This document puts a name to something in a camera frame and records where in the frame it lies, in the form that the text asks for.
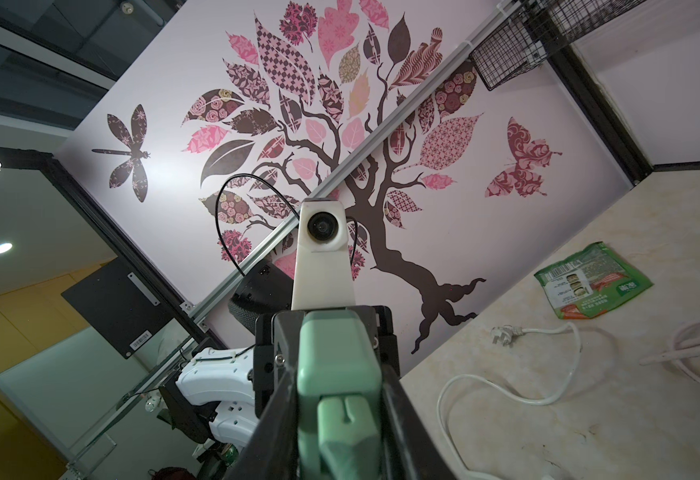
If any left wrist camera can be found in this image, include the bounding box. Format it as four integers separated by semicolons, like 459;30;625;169
291;199;356;310

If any light green charger plug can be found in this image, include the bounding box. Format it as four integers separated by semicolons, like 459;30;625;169
297;310;382;479

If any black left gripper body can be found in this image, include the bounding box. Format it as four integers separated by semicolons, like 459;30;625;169
252;306;400;417

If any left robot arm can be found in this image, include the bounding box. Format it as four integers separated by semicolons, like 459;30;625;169
161;253;402;479

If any aluminium rail left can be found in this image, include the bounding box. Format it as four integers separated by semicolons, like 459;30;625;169
57;1;531;479

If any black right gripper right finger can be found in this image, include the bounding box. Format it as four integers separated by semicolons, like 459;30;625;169
381;365;455;479

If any white power strip cable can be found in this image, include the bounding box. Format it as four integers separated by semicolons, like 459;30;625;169
435;322;584;480

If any green snack packet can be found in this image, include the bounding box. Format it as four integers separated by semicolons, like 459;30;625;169
534;242;653;320

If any black wire basket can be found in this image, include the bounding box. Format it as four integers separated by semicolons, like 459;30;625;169
470;0;643;91

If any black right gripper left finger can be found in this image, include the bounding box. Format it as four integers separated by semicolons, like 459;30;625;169
225;371;299;479

